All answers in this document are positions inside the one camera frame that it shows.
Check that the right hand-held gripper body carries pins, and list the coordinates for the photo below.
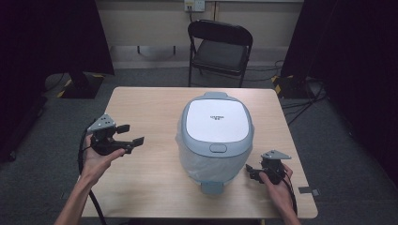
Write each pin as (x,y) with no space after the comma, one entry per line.
(273,168)

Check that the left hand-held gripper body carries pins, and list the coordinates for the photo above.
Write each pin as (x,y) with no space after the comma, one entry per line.
(104,140)

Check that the white plastic trash bag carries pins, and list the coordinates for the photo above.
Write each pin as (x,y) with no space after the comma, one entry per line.
(206,167)

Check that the grey-blue pedal trash can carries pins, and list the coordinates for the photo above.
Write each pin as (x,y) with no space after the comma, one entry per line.
(217,125)

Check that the person's right hand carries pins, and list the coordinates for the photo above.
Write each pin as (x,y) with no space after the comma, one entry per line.
(277,193)

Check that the person's left hand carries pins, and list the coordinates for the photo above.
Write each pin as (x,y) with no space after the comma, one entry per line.
(94,165)

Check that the grey tape strip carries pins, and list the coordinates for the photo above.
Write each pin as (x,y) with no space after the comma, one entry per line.
(309,190)
(64,195)

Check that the black stand base striped tape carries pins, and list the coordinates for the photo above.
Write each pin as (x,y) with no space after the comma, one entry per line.
(83,86)
(289,87)

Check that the dark curtain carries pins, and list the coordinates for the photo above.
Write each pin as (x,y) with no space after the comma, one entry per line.
(353,62)
(37,56)

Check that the black folding chair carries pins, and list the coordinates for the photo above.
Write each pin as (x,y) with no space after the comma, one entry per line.
(219,53)

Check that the white wall socket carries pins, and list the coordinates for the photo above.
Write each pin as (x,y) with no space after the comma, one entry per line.
(194,5)

